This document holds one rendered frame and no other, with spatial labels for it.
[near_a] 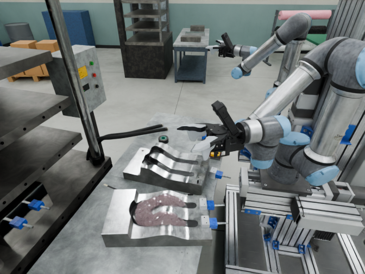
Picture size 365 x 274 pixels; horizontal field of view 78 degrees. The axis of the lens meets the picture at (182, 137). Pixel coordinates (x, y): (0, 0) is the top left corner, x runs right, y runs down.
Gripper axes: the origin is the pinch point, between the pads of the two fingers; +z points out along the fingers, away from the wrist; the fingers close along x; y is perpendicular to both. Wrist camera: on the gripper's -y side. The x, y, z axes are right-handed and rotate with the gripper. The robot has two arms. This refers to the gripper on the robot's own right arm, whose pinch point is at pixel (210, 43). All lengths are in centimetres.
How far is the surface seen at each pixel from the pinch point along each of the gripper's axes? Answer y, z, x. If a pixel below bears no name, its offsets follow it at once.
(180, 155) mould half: 49, -16, -68
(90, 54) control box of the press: -7, 54, -64
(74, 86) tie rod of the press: -2, 32, -93
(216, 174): 53, -43, -67
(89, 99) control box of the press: 19, 50, -78
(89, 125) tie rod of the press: 23, 31, -95
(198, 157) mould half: 49, -28, -63
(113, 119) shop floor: 149, 187, 16
